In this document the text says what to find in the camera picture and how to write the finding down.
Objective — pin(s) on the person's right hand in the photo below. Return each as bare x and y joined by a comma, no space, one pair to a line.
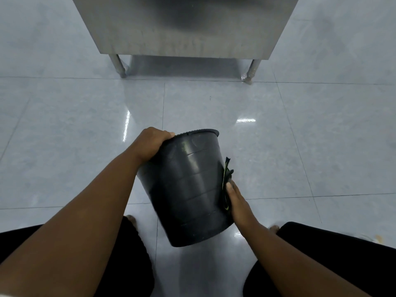
239,208

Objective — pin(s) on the person's black trousers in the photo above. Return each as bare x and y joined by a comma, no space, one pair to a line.
324,259

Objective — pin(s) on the person's right foot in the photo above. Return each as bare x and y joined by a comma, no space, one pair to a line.
273,228

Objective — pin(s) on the dark cleaning cloth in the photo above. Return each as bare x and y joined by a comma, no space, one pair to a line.
226,182

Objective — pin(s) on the stainless steel table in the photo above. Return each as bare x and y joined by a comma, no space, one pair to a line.
185,26

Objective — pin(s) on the person's left hand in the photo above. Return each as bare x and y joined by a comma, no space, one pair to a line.
148,144

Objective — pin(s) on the person's right thumb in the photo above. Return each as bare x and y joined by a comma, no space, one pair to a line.
230,191

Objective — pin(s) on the person's right forearm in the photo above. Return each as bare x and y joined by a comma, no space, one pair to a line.
294,262

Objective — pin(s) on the person's left foot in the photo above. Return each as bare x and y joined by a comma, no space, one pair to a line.
131,220

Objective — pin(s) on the person's left forearm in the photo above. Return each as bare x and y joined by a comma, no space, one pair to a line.
65,225

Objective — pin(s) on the black plastic bucket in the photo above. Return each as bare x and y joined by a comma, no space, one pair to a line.
187,188

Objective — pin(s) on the person's foot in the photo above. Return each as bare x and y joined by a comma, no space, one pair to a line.
131,220
273,228

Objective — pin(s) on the person's left thumb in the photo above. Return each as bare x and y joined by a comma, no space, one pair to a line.
165,134

